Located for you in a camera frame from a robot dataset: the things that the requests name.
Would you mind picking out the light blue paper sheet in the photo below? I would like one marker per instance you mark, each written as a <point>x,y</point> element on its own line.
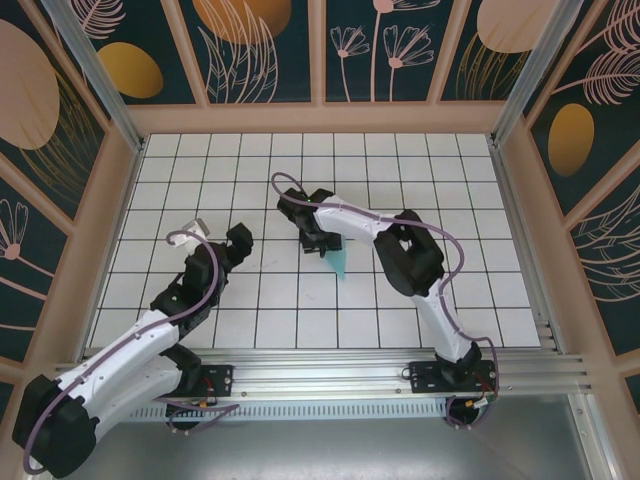
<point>340,265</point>

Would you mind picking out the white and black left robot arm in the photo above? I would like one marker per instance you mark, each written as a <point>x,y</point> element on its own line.
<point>115,350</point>

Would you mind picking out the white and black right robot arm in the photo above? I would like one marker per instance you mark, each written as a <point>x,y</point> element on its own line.
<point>410,260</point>

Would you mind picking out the grey metal sheet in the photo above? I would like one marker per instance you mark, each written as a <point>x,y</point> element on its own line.
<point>320,450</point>

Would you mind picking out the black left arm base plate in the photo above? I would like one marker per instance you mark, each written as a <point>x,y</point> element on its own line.
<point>222,380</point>

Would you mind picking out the long aluminium extrusion rail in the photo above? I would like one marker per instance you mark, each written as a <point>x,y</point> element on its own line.
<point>320,370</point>

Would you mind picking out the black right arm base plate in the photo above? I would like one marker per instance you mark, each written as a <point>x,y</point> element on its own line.
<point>425,375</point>

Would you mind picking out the short aluminium extrusion rail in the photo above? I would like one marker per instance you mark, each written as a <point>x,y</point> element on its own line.
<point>511,190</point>

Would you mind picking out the aluminium corner post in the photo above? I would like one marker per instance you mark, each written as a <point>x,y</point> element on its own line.
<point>102,75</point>
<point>528,75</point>

